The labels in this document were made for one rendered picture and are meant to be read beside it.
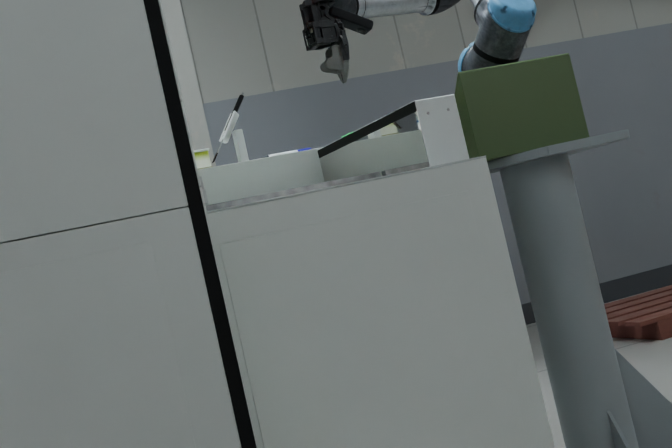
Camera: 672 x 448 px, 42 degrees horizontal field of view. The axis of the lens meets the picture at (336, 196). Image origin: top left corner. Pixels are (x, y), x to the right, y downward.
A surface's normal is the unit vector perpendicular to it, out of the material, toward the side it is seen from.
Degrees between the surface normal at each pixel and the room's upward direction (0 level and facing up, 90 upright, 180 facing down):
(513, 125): 90
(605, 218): 90
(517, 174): 90
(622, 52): 90
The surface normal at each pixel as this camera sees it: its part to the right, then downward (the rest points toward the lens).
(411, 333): 0.37, -0.13
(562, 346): -0.63, 0.11
